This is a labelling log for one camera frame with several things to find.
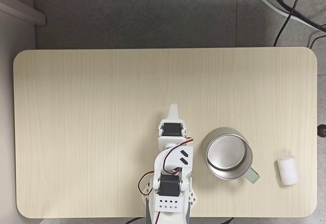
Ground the black cable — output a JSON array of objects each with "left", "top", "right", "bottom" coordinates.
[
  {"left": 310, "top": 33, "right": 326, "bottom": 49},
  {"left": 264, "top": 0, "right": 326, "bottom": 30},
  {"left": 274, "top": 0, "right": 300, "bottom": 47},
  {"left": 124, "top": 217, "right": 146, "bottom": 224}
]

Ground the thick white cable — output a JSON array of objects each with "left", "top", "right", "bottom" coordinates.
[{"left": 249, "top": 0, "right": 326, "bottom": 33}]

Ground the white gauze dressing roll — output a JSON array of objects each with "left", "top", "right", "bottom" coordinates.
[{"left": 277, "top": 152, "right": 300, "bottom": 186}]

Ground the steel mug green handle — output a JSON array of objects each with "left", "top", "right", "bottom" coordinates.
[{"left": 202, "top": 126, "right": 261, "bottom": 185}]

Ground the white ledge board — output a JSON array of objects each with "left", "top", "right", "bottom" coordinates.
[{"left": 0, "top": 0, "right": 47, "bottom": 26}]

